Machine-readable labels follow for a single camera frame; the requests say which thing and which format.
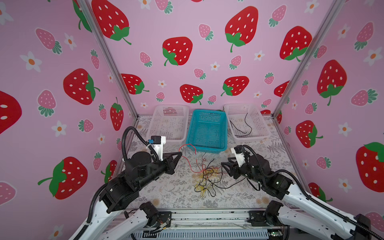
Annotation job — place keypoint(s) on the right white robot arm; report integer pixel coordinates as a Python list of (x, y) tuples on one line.
[(296, 207)]

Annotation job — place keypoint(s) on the teal plastic basket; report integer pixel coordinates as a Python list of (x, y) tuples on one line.
[(208, 131)]

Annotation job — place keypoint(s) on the left corner aluminium post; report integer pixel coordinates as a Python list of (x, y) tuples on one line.
[(90, 17)]

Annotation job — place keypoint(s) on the corner aluminium post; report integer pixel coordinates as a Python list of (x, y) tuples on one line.
[(90, 17), (327, 22)]

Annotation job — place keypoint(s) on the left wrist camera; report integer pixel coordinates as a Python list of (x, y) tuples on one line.
[(157, 143)]

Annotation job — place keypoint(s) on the aluminium front rail frame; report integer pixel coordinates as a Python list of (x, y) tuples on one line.
[(210, 225)]

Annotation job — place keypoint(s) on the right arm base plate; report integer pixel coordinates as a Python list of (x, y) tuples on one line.
[(263, 219)]

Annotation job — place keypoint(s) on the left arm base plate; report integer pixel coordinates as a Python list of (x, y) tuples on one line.
[(160, 221)]

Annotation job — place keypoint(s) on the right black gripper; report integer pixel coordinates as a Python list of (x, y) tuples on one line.
[(231, 169)]

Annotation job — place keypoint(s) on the white plastic basket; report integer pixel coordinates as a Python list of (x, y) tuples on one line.
[(170, 121), (246, 123)]

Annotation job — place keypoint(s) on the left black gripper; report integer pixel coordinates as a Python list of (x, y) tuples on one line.
[(168, 161)]

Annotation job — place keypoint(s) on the right white plastic basket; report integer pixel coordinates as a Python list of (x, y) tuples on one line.
[(246, 123)]

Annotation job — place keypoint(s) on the left white plastic basket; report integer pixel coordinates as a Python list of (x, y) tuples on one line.
[(170, 121)]

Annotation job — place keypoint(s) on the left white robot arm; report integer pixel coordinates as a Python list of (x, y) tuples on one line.
[(113, 198)]

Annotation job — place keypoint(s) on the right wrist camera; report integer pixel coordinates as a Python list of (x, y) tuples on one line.
[(239, 153)]

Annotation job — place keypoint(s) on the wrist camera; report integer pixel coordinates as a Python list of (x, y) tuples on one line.
[(239, 153), (157, 143)]

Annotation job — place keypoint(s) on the right corner aluminium post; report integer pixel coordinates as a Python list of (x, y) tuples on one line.
[(327, 22)]

